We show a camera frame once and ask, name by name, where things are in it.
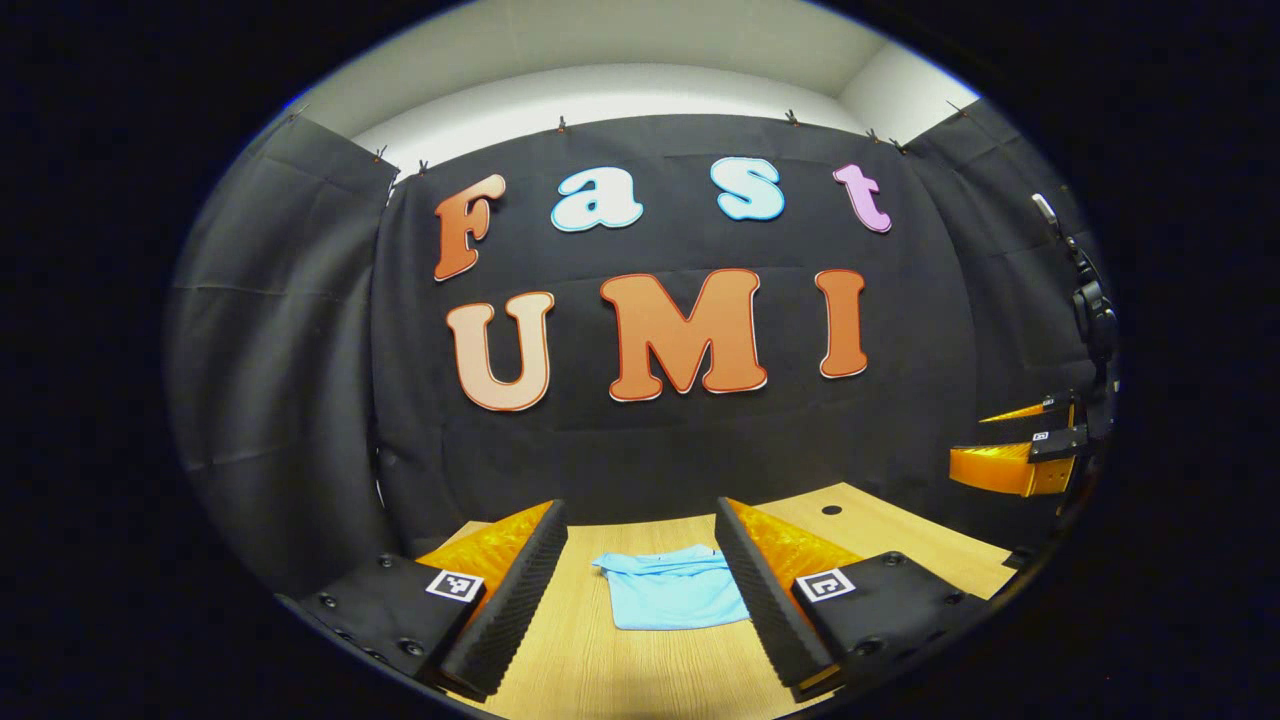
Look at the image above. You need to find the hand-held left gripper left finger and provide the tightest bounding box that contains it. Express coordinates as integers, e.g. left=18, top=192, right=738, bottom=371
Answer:
left=275, top=497, right=570, bottom=702

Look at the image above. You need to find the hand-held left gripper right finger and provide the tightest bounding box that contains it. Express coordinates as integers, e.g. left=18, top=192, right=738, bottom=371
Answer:
left=713, top=494, right=1012, bottom=705

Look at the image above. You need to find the light blue T-shirt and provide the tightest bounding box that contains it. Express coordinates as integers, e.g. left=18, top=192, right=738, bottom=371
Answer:
left=590, top=542, right=752, bottom=633

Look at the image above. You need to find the plain black curtain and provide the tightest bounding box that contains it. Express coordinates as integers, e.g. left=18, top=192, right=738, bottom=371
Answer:
left=903, top=96, right=1113, bottom=543
left=163, top=110, right=403, bottom=603

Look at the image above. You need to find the row of small backdrop clips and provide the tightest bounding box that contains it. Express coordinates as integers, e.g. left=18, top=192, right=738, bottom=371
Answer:
left=288, top=100, right=966, bottom=173

